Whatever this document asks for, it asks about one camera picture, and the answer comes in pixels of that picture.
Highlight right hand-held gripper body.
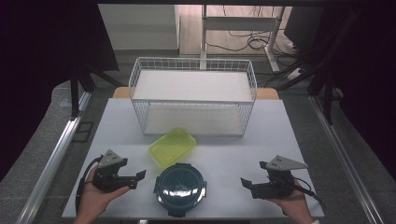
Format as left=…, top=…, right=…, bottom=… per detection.
left=251, top=155, right=309, bottom=200

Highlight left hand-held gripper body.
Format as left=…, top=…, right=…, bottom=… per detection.
left=92, top=149, right=138, bottom=193

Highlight green plastic food container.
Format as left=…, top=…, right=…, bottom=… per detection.
left=148, top=127, right=198, bottom=169

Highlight person's left hand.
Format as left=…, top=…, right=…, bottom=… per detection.
left=74, top=167, right=131, bottom=224

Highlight person's right hand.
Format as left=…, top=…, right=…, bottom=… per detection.
left=266, top=180, right=315, bottom=224

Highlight wooden table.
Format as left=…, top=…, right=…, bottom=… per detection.
left=112, top=86, right=280, bottom=101

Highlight black stand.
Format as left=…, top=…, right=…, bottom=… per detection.
left=69, top=62, right=124, bottom=120
left=276, top=8, right=365, bottom=125

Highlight white power strip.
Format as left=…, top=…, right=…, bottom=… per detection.
left=287, top=67, right=305, bottom=81

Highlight dark curtain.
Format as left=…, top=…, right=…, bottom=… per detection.
left=0, top=0, right=120, bottom=182
left=311, top=0, right=396, bottom=181

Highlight white cabinet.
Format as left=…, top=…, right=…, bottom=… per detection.
left=97, top=3, right=181, bottom=51

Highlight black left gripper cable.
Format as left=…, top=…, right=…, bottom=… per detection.
left=75, top=156, right=104, bottom=213

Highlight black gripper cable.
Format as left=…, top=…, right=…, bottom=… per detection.
left=292, top=176, right=326, bottom=210
left=75, top=156, right=104, bottom=213

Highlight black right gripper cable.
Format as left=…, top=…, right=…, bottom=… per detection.
left=292, top=176, right=326, bottom=210

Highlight aluminium rail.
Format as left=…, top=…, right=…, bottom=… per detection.
left=309, top=94, right=386, bottom=224
left=15, top=91, right=92, bottom=224

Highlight white wire rack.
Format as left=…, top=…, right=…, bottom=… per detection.
left=128, top=56, right=258, bottom=138

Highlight black floor cables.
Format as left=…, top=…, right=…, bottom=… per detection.
left=205, top=6, right=300, bottom=58

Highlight white desk frame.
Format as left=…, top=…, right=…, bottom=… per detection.
left=200, top=4, right=286, bottom=73

